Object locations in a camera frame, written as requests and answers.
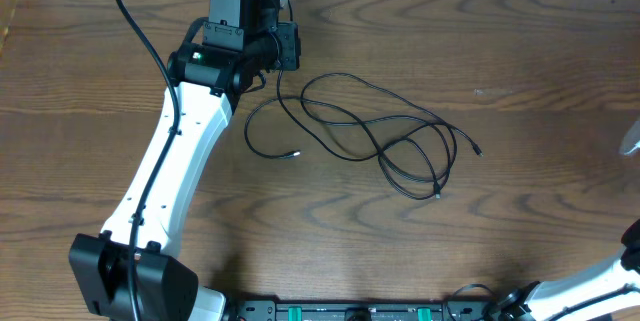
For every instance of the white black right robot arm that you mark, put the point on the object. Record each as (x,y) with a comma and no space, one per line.
(607,287)

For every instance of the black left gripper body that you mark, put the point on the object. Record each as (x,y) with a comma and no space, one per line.
(287,33)

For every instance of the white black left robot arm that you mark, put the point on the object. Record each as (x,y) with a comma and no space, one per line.
(131,269)

